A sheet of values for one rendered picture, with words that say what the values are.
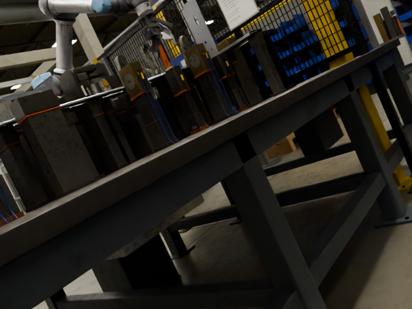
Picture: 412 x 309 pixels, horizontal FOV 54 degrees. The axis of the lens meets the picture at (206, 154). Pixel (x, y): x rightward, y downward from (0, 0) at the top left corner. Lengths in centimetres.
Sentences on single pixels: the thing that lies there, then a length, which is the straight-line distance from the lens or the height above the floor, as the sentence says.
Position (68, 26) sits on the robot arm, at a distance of 238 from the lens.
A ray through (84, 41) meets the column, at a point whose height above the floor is 368.
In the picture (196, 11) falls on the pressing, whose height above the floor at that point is 127.
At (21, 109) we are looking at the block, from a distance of 135.
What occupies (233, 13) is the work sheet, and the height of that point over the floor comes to 122.
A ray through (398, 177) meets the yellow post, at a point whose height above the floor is 6.
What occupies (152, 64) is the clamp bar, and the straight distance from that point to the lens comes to 212.
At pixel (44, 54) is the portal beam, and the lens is 906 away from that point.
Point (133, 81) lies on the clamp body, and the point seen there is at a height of 98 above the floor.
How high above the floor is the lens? 72
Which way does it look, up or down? 4 degrees down
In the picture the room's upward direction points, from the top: 25 degrees counter-clockwise
